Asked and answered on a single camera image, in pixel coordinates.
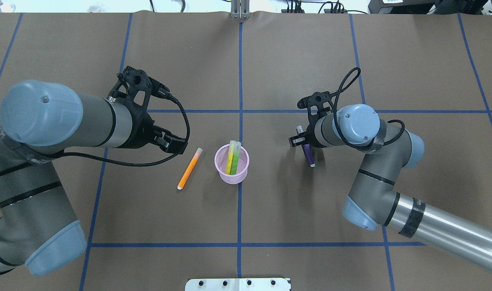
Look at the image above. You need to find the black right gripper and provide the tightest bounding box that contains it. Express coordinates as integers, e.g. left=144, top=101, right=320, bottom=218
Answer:
left=288, top=123, right=322, bottom=148

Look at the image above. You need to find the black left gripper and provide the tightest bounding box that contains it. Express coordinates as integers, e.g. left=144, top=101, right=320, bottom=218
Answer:
left=127, top=111, right=187, bottom=154

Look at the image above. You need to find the purple highlighter pen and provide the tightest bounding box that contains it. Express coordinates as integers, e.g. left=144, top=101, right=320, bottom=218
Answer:
left=296, top=125, right=316, bottom=168

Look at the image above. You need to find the orange highlighter pen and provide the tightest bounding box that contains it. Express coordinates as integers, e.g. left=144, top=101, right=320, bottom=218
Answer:
left=177, top=148, right=202, bottom=190

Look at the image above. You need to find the green highlighter pen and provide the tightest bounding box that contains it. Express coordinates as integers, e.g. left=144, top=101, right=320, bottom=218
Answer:
left=231, top=141, right=241, bottom=175

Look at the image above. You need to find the yellow highlighter pen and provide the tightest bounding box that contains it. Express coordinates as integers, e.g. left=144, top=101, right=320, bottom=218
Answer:
left=225, top=140, right=236, bottom=175

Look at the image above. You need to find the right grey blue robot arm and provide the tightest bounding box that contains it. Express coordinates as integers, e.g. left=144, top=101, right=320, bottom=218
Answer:
left=289, top=104, right=492, bottom=273

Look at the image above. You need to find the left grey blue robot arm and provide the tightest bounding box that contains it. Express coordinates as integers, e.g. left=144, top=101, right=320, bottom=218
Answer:
left=0, top=80, right=190, bottom=276

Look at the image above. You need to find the pink mesh pen holder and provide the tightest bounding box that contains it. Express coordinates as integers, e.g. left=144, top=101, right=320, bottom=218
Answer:
left=214, top=141, right=250, bottom=184

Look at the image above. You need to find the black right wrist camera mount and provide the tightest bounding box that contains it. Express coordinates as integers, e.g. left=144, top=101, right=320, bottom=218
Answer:
left=296, top=91, right=338, bottom=126

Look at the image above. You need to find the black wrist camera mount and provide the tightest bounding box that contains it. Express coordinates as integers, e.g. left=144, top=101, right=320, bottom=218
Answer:
left=296, top=91, right=338, bottom=126
left=106, top=66, right=173, bottom=116

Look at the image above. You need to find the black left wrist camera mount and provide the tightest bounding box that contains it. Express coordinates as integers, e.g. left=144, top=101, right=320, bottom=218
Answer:
left=106, top=66, right=173, bottom=116

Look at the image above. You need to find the aluminium frame post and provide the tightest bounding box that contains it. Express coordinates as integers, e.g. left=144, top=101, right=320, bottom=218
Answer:
left=229, top=0, right=251, bottom=20

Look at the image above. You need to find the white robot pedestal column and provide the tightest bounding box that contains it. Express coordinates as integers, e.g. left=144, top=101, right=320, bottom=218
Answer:
left=185, top=278, right=292, bottom=291

